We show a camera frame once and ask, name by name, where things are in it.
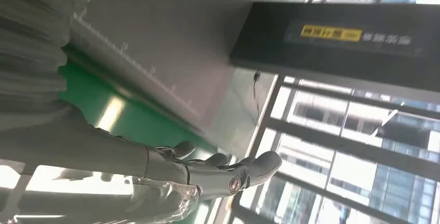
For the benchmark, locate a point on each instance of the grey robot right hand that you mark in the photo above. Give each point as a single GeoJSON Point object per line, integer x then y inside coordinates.
{"type": "Point", "coordinates": [103, 153]}

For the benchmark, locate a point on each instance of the green conveyor belt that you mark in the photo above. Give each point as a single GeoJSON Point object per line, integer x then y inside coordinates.
{"type": "Point", "coordinates": [147, 122]}

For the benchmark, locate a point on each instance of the black scanner platform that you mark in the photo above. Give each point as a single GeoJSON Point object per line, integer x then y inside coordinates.
{"type": "Point", "coordinates": [165, 43]}

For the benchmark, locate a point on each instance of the black scanner column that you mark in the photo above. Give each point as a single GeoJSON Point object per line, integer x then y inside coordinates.
{"type": "Point", "coordinates": [309, 43]}

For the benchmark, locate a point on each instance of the dark window frame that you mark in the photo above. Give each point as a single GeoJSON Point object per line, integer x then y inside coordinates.
{"type": "Point", "coordinates": [343, 148]}

